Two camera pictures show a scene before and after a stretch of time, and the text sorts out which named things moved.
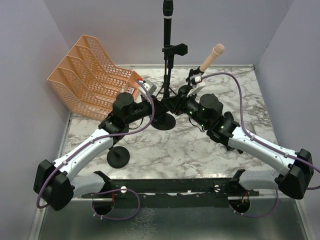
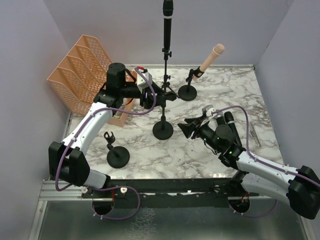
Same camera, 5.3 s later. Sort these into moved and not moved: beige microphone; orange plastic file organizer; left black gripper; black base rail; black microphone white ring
Moved: left black gripper
Not moved: black base rail; orange plastic file organizer; black microphone white ring; beige microphone
